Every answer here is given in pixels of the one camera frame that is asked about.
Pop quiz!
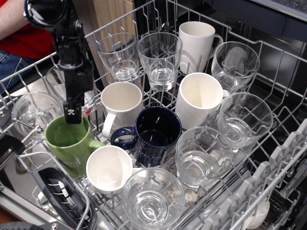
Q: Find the tall white mug back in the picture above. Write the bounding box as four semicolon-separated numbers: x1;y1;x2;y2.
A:
178;21;224;75

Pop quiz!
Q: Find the green ceramic mug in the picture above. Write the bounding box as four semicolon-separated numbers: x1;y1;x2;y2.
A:
44;115;105;178

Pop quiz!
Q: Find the small white cup front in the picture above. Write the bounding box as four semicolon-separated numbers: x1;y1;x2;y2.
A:
86;145;133;195

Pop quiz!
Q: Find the grey wire dishwasher rack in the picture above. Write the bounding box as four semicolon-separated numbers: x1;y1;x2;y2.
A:
0;0;307;230

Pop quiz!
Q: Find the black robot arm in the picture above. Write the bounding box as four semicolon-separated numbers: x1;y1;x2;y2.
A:
24;0;94;124

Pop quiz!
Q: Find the clear glass front centre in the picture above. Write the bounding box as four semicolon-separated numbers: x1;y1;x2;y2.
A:
122;168;185;230

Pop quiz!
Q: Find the navy blue ceramic mug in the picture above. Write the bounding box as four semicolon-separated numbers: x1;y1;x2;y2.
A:
110;106;182;167

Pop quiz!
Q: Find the clear glass front right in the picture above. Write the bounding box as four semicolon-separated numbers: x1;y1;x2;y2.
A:
175;126;233;188

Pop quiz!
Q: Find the clear glass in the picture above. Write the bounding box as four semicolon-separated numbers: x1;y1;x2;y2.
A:
175;126;233;188
211;41;260;93
217;92;273;151
12;92;63;136
122;168;185;230

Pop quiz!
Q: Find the clear tumbler back left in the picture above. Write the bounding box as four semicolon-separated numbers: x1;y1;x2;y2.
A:
97;32;139;83

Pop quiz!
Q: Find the white mug with handle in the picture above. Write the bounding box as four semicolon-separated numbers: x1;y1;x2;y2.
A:
100;82;142;139

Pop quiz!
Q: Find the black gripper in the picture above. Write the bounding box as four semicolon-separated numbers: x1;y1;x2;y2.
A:
59;60;94;124

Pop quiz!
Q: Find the clear tumbler back centre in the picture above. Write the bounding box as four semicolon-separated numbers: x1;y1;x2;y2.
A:
137;32;183;92

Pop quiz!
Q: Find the grey plastic tine row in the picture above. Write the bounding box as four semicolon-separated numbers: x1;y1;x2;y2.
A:
202;120;307;230

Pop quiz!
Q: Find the tall white mug centre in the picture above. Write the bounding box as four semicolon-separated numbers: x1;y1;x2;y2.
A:
175;72;230;130

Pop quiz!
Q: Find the black rack handle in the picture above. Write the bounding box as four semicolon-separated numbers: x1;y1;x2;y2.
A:
32;167;86;229

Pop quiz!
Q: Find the clear glass back right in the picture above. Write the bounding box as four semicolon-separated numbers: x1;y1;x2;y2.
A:
211;41;260;93

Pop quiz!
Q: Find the clear glass far left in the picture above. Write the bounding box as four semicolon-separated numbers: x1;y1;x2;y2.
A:
12;92;63;136

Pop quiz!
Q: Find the clear tumbler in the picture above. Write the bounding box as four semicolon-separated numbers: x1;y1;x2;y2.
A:
97;32;139;83
46;65;96;116
137;32;183;92

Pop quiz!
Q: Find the white cup lower rack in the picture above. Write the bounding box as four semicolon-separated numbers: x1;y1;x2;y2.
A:
243;201;270;230

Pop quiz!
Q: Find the tall white mug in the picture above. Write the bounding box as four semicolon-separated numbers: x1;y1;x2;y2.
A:
175;72;230;130
178;21;224;75

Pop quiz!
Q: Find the person in red shirt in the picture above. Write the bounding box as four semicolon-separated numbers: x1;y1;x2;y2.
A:
0;0;55;93

